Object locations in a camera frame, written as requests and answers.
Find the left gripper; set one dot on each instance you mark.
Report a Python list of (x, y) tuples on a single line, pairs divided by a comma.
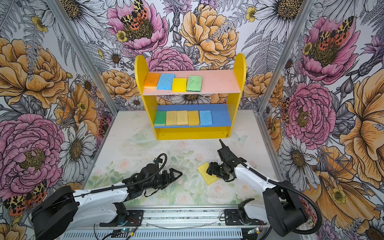
[(168, 181)]

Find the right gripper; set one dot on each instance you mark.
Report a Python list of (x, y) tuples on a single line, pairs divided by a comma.
[(212, 169)]

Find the lime yellow sponge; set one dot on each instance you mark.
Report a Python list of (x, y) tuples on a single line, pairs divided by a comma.
[(209, 179)]

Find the blue sponge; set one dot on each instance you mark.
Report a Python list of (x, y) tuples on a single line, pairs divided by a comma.
[(205, 118), (165, 82)]

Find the dark green scrub sponge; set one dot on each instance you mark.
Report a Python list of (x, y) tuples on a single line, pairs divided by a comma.
[(160, 118)]

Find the golden yellow sponge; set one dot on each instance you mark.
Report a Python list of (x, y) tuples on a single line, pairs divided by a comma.
[(193, 118)]

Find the pale yellow sponge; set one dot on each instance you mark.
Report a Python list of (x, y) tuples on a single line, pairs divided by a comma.
[(171, 118)]

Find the light green sponge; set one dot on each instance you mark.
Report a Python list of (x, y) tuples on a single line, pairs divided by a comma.
[(194, 83)]

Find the bright yellow square sponge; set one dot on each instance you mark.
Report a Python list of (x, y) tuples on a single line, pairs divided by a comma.
[(179, 85)]

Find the orange sponge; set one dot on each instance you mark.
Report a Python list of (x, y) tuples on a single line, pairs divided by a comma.
[(152, 80)]

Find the light yellow sponge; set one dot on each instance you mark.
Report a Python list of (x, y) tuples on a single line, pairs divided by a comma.
[(182, 118)]

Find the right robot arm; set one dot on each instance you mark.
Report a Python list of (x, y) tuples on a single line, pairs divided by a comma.
[(282, 208)]

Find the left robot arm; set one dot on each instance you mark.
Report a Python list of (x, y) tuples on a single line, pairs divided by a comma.
[(67, 209)]

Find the yellow shelf unit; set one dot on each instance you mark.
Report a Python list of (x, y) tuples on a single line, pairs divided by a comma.
[(229, 83)]

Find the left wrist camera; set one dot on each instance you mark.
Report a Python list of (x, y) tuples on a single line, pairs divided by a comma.
[(149, 170)]

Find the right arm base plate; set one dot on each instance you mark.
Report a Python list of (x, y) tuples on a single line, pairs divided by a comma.
[(237, 217)]

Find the aluminium front rail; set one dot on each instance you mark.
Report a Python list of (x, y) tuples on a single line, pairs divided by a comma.
[(178, 223)]

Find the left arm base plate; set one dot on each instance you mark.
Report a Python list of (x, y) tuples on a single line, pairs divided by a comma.
[(133, 218)]

